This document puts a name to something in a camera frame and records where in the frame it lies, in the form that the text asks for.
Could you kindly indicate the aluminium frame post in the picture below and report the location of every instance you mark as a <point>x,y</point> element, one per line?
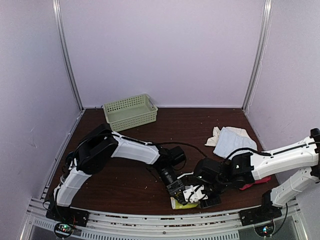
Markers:
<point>65,53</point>
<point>257,64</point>

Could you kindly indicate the pale green plastic basket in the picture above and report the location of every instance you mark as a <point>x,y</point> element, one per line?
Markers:
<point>130,112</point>

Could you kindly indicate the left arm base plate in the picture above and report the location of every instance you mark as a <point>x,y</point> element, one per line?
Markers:
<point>67,215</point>

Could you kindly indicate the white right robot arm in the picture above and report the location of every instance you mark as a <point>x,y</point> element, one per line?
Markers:
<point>245,166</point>

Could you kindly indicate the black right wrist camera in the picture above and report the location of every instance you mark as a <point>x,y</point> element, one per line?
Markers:
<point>207,169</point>

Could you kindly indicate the cream white towel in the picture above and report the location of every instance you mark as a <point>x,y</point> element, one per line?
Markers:
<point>213,140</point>

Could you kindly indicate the aluminium front rail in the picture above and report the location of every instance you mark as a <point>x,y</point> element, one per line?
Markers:
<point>221,225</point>

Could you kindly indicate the dark blue mug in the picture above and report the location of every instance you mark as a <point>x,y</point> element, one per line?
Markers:
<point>69,158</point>

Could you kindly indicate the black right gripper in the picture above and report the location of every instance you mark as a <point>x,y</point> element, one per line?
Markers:
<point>203,205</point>

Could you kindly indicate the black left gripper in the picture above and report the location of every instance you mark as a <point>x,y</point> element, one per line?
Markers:
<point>174,191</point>

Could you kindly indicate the green patterned towel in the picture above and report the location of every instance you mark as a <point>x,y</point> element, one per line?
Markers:
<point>175,205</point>

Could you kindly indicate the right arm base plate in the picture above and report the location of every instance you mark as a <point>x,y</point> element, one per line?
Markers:
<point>258,215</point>

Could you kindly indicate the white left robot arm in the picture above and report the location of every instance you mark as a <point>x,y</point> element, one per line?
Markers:
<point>102,144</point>

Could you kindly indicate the pink towel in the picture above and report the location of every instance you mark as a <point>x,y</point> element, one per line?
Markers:
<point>257,182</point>

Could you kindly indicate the aluminium frame post left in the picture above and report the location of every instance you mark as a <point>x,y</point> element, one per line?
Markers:
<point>65,53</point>

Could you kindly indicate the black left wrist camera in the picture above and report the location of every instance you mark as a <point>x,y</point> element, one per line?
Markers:
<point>177,155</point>

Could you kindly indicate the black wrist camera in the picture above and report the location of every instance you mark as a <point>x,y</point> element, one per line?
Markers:
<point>207,169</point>
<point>177,155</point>

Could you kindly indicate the light blue towel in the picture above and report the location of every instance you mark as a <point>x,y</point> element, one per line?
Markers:
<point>231,139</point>

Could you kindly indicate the aluminium frame post right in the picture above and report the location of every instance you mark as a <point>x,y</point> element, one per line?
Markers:
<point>257,64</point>

